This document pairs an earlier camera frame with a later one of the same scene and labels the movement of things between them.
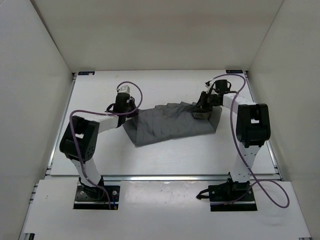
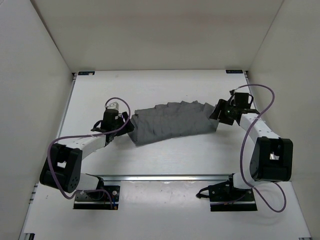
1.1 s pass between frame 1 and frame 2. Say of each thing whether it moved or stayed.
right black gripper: moved
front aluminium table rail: stayed
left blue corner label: stayed
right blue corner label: stayed
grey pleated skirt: stayed
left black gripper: moved
